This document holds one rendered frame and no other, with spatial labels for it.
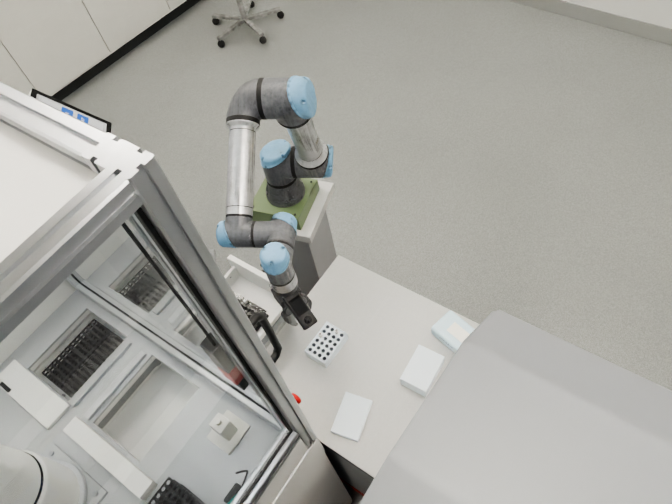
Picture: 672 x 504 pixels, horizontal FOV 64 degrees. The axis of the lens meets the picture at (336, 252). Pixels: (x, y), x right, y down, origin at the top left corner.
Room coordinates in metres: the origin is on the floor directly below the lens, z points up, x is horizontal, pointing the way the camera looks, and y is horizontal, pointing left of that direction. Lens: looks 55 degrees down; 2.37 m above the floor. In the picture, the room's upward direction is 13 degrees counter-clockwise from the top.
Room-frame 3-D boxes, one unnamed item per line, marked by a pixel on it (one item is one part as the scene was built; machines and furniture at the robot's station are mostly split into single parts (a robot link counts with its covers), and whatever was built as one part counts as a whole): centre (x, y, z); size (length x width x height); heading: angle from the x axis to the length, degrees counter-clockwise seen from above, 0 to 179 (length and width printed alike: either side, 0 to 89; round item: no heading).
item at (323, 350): (0.78, 0.10, 0.78); 0.12 x 0.08 x 0.04; 133
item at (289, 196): (1.43, 0.13, 0.87); 0.15 x 0.15 x 0.10
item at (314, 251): (1.43, 0.13, 0.38); 0.30 x 0.30 x 0.76; 60
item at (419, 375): (0.62, -0.17, 0.79); 0.13 x 0.09 x 0.05; 137
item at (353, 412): (0.54, 0.07, 0.77); 0.13 x 0.09 x 0.02; 147
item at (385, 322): (0.71, -0.02, 0.38); 0.62 x 0.58 x 0.76; 45
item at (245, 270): (1.01, 0.26, 0.87); 0.29 x 0.02 x 0.11; 45
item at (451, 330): (0.70, -0.31, 0.78); 0.15 x 0.10 x 0.04; 31
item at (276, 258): (0.84, 0.16, 1.20); 0.09 x 0.08 x 0.11; 164
